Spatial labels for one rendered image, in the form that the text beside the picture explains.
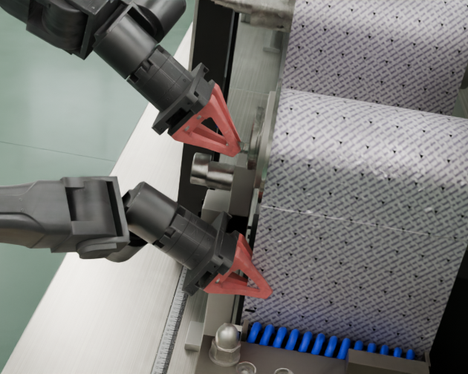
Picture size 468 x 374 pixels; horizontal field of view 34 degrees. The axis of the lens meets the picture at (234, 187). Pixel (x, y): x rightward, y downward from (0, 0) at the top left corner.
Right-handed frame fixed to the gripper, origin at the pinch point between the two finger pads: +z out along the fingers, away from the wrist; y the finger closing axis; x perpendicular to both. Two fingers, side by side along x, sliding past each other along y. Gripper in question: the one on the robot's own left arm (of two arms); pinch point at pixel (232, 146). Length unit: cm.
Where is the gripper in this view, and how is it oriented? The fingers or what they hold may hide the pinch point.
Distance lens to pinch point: 91.2
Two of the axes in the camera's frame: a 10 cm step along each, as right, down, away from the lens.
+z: 7.1, 6.5, 2.7
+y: -1.0, 4.7, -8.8
